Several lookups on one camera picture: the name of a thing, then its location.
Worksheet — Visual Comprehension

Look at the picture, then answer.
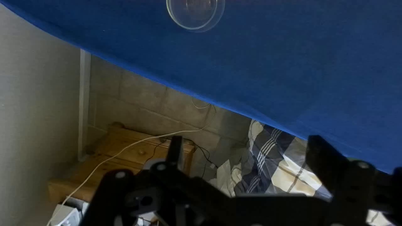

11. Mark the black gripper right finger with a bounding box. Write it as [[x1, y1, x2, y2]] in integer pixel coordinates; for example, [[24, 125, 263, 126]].
[[304, 135, 402, 226]]

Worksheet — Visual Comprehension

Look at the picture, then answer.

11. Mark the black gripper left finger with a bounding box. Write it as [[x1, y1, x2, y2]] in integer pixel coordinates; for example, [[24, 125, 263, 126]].
[[80, 135, 230, 226]]

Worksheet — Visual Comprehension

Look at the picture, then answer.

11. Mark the clear glass cup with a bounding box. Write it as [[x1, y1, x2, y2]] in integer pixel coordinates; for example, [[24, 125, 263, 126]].
[[165, 0, 227, 34]]

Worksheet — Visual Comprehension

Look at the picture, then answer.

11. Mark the wooden nightstand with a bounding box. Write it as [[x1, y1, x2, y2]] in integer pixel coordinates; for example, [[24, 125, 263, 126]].
[[47, 122, 199, 206]]

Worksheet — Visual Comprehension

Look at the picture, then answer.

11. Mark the white clothes iron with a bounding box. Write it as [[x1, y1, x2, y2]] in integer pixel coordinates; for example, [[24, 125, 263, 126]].
[[47, 199, 92, 226]]

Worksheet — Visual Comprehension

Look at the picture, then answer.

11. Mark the plaid bed blanket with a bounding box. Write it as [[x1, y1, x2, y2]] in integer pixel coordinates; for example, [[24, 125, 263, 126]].
[[209, 118, 395, 226]]

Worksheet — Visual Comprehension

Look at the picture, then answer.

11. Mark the blue ironing board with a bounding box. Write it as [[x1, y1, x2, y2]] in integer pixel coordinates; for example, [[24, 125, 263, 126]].
[[0, 0, 402, 176]]

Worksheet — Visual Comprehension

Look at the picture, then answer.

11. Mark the white power cable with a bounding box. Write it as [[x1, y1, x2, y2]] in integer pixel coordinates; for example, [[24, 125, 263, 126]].
[[46, 128, 204, 226]]

